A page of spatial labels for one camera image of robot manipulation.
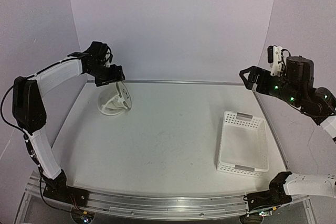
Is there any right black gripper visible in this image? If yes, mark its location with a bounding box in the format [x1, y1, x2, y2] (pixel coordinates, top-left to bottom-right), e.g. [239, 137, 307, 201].
[239, 67, 302, 109]

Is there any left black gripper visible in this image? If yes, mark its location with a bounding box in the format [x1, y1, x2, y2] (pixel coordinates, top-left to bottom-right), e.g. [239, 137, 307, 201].
[88, 62, 125, 87]

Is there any white mesh laundry bag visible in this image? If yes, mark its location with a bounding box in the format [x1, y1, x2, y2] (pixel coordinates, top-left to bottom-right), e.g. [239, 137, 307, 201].
[97, 81, 132, 116]

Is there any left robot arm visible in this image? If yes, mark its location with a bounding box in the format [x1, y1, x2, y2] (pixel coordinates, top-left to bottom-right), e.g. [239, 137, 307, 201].
[3, 41, 125, 180]

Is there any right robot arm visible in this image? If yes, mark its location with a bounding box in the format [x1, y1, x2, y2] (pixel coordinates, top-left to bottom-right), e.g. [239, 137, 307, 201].
[239, 56, 335, 205]

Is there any white plastic basket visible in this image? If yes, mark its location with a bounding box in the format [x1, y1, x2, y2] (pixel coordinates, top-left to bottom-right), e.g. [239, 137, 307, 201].
[216, 111, 269, 177]

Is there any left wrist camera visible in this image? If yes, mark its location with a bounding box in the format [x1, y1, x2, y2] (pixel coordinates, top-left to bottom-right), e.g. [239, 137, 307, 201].
[104, 49, 113, 67]

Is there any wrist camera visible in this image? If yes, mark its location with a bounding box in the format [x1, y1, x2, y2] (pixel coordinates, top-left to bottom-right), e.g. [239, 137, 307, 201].
[267, 45, 288, 77]
[104, 49, 113, 67]

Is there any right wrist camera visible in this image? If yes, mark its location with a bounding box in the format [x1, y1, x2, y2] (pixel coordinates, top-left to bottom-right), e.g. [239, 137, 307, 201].
[267, 45, 288, 77]

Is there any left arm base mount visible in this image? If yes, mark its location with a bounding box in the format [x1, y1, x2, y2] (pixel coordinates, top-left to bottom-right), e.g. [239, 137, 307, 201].
[41, 169, 89, 207]

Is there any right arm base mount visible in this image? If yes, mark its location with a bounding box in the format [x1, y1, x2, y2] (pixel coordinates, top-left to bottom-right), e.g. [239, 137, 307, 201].
[244, 172, 292, 212]

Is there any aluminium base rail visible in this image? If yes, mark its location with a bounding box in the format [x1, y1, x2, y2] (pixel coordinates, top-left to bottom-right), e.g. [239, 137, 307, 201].
[22, 173, 314, 222]

